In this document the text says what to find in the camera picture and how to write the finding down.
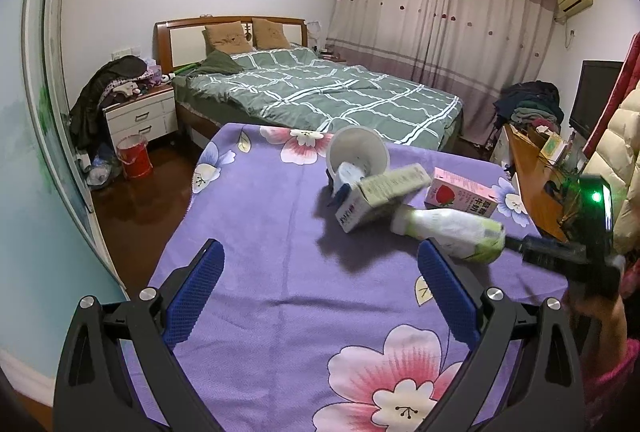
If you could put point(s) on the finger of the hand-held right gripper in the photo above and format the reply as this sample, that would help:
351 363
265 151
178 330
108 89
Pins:
515 243

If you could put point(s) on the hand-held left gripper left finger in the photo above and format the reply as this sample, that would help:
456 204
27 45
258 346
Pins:
195 297

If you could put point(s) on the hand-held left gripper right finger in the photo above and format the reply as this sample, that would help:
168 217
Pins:
447 292

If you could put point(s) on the white plastic bottle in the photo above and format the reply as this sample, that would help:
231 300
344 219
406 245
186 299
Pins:
450 229

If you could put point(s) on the pink milk carton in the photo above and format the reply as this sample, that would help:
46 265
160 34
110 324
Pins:
460 194

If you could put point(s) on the white paper cup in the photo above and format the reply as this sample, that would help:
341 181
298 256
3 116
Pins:
357 147

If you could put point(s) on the person's right forearm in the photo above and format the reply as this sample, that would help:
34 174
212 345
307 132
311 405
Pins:
615 377

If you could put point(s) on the person's right hand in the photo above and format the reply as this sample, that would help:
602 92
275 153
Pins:
600 317

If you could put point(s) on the cream down jacket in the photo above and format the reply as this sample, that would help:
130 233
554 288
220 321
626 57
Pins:
622 172

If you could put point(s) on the purple floral tablecloth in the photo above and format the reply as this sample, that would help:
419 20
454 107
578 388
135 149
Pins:
280 262

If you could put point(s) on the small green box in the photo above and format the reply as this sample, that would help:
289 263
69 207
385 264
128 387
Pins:
552 147

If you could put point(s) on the black television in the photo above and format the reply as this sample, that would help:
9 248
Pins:
595 97

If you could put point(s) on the pile of dark clothes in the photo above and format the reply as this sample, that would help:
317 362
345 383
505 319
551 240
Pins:
530 105

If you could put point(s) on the red coat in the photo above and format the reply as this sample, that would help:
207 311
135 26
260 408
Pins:
620 87

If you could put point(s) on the red bucket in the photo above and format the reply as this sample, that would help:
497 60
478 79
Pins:
135 160

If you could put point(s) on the plastic bags on floor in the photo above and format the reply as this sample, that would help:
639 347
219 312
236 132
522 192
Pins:
100 172

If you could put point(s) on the white nightstand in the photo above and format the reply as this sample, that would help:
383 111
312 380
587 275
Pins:
142 117

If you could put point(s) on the sliding glass door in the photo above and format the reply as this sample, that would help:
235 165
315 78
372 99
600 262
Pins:
30 162

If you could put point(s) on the black jacket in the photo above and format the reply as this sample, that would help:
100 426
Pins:
87 107

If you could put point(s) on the pile of clothes on nightstand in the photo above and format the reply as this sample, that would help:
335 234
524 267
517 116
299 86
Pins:
135 85

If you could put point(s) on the pink and cream curtain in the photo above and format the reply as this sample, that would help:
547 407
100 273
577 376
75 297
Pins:
440 27

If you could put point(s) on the green plaid quilt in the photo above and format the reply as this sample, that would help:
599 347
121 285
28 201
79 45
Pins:
330 95

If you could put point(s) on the dark green garment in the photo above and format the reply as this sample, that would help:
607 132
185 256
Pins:
217 63

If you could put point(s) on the brown pillow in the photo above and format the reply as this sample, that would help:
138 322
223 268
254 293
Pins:
271 33
227 38

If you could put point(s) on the wooden bed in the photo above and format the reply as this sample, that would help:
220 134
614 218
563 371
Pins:
185 35

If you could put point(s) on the bedside lamp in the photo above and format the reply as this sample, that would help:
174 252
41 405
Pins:
314 32

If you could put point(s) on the white wall socket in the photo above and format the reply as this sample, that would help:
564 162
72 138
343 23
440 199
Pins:
125 53

